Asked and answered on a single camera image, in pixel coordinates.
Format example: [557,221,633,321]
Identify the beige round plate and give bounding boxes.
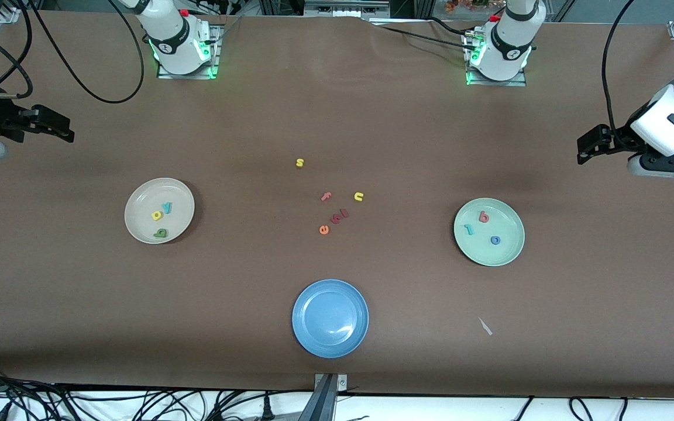
[124,177,195,244]

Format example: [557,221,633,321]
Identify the light green round plate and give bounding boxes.
[453,198,526,267]

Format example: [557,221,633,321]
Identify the orange dried flowers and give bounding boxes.
[445,0,504,13]

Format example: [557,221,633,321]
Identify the brown table cover sheet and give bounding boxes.
[0,11,674,398]

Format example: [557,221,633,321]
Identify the blue round plate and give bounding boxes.
[291,278,370,358]

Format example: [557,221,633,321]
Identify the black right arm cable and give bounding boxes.
[0,0,145,105]

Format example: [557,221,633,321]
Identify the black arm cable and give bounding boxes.
[0,0,145,105]
[601,0,636,141]

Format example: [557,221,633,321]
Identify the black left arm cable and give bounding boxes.
[601,0,636,141]

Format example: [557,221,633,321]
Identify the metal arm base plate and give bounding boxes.
[157,26,221,80]
[465,32,528,87]

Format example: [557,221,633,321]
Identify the black cable on cover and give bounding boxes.
[372,16,478,53]

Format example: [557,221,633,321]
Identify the grey metal frame block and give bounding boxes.
[304,0,390,18]

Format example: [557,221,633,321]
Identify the grey metal camera bracket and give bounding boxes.
[314,373,348,421]

